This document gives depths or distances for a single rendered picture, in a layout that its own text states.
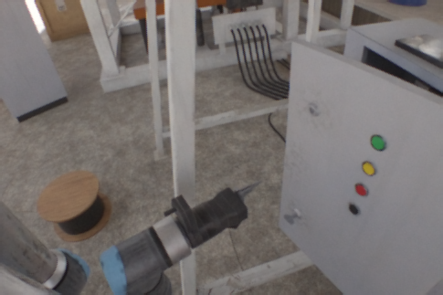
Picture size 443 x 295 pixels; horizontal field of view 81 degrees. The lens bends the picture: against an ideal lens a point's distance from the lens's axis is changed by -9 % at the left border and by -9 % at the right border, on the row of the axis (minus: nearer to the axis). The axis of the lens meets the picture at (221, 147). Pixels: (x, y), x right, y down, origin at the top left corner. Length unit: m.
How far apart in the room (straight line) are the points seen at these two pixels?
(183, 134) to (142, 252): 0.27
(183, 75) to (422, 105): 0.41
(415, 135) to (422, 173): 0.06
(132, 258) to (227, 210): 0.21
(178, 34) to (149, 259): 0.42
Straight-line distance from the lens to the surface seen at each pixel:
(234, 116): 2.10
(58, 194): 1.96
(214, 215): 0.58
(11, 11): 3.19
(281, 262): 1.35
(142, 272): 0.57
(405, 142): 0.47
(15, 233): 0.84
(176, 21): 0.55
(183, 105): 0.61
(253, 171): 2.00
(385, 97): 0.46
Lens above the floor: 1.45
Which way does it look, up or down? 41 degrees down
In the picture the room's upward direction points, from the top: 7 degrees counter-clockwise
